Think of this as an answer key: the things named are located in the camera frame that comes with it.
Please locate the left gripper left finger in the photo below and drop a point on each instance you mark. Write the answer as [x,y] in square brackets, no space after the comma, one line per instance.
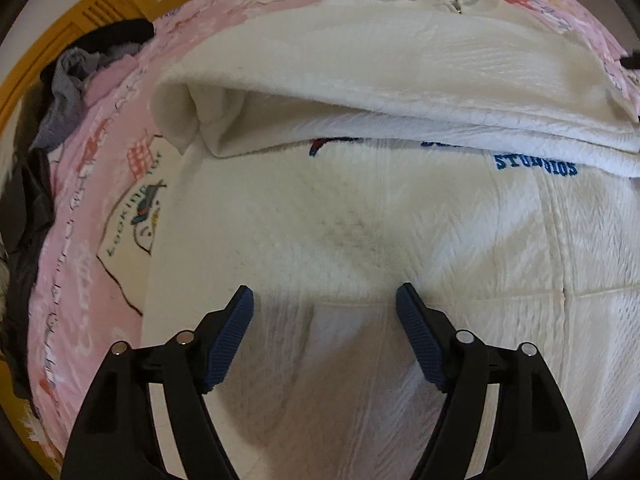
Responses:
[114,435]

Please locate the wooden door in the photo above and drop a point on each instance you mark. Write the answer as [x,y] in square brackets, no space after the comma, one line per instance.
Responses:
[85,16]

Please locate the grey garment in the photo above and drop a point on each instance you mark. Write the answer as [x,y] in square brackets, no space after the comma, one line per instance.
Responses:
[71,71]

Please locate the pink patterned bed quilt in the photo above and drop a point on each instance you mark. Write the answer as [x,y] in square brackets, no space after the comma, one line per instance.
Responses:
[108,179]

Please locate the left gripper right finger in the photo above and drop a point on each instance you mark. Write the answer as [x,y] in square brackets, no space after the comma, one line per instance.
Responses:
[533,437]

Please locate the white knit sweater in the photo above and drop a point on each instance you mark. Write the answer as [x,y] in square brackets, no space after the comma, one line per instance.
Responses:
[333,152]

